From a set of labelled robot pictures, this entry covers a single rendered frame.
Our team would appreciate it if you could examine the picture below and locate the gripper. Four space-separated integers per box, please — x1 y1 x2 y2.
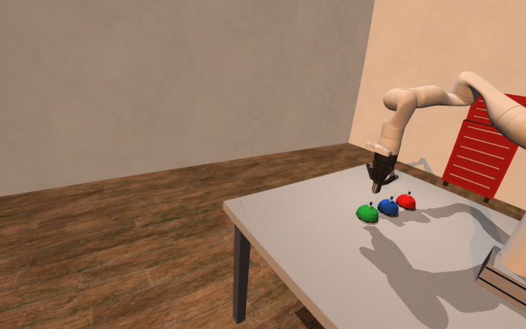
366 152 399 194

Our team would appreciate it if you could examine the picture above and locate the green bell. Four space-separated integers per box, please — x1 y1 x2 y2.
356 202 379 223

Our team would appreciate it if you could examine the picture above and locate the red bell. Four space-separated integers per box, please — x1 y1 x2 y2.
395 192 416 210

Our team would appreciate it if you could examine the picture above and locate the blue dome bell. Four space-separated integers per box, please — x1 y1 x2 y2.
377 196 399 216

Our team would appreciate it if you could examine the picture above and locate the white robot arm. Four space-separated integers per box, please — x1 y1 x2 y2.
365 71 526 278

